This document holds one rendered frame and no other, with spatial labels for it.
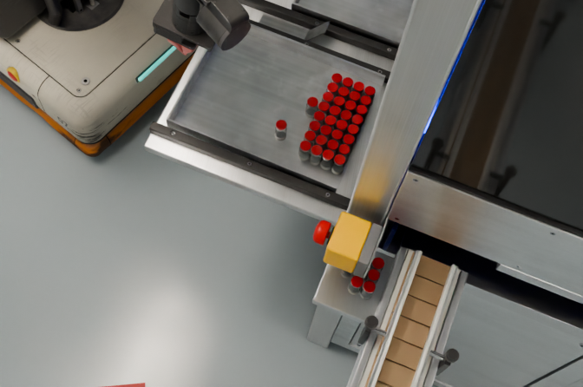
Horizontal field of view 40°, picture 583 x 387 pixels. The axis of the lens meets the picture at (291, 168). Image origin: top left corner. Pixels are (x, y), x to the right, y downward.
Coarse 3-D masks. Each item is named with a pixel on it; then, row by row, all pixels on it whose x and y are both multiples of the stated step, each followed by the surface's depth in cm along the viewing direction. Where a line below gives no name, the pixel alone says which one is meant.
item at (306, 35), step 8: (264, 16) 162; (272, 24) 161; (280, 24) 161; (288, 24) 161; (328, 24) 155; (288, 32) 160; (296, 32) 160; (304, 32) 161; (312, 32) 159; (320, 32) 155
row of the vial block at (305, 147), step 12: (336, 84) 151; (324, 96) 149; (336, 96) 152; (324, 108) 148; (312, 120) 149; (324, 120) 152; (312, 132) 146; (300, 144) 145; (312, 144) 147; (300, 156) 147
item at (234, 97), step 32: (256, 32) 158; (224, 64) 156; (256, 64) 157; (288, 64) 157; (320, 64) 158; (352, 64) 154; (192, 96) 153; (224, 96) 153; (256, 96) 154; (288, 96) 154; (320, 96) 155; (192, 128) 146; (224, 128) 151; (256, 128) 151; (288, 128) 151; (256, 160) 146; (288, 160) 149
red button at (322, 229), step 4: (324, 220) 131; (320, 224) 130; (324, 224) 130; (328, 224) 130; (316, 228) 130; (320, 228) 129; (324, 228) 129; (328, 228) 129; (316, 232) 129; (320, 232) 129; (324, 232) 129; (328, 232) 130; (316, 236) 129; (320, 236) 129; (324, 236) 129; (328, 236) 130; (316, 240) 130; (320, 240) 129; (324, 240) 131; (320, 244) 130
